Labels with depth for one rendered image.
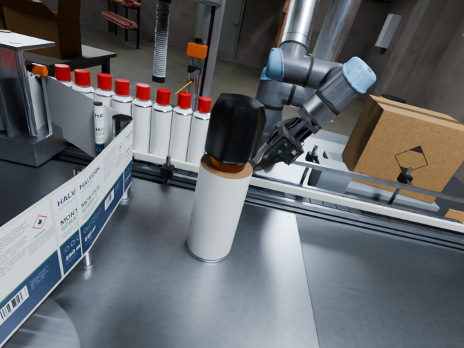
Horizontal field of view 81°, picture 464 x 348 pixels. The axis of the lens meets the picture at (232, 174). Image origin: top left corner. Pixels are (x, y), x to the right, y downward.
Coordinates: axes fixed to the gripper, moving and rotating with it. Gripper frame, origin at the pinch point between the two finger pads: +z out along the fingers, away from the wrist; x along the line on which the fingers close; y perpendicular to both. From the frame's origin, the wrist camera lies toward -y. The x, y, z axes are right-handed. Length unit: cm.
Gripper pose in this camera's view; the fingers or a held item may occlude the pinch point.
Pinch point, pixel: (254, 166)
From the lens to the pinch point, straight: 75.9
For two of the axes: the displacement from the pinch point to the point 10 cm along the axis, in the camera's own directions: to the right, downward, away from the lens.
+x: 7.5, 6.1, 2.6
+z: -6.6, 6.2, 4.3
